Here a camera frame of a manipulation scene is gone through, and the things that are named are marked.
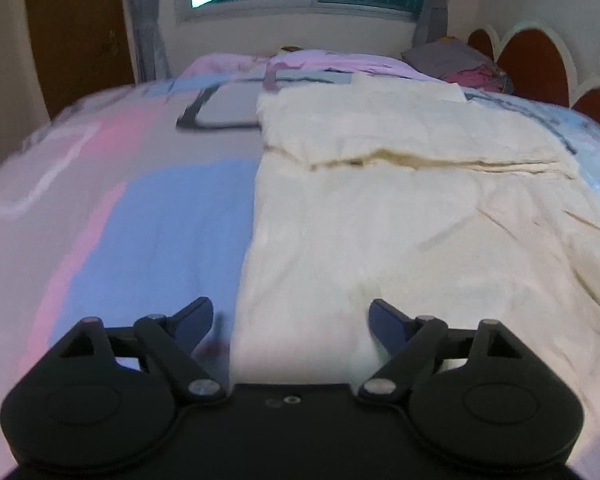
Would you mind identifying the left grey curtain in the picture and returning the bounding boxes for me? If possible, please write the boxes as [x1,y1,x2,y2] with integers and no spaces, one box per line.
[124,0,171,82]

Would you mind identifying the patterned grey blue bedsheet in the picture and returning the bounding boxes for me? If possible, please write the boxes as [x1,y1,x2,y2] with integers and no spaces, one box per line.
[0,70,600,480]

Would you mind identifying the stack of folded clothes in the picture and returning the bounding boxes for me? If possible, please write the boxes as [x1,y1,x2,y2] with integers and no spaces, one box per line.
[401,37,514,94]

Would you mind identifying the brown wooden door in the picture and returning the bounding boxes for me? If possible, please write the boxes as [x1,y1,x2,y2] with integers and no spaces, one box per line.
[24,0,134,117]

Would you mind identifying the red white scalloped headboard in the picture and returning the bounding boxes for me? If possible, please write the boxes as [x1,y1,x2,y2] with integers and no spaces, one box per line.
[467,22,600,125]

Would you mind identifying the grey curtain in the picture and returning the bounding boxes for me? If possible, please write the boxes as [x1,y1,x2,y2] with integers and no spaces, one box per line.
[412,0,462,49]
[124,0,171,82]

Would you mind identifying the cream white puffer jacket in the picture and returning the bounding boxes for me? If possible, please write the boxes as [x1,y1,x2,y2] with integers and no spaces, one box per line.
[230,74,600,479]

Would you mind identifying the pink blanket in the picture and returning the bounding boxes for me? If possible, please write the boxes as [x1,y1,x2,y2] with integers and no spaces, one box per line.
[181,49,437,81]

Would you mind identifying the right grey curtain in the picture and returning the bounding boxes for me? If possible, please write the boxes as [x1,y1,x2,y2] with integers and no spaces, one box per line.
[412,0,462,49]

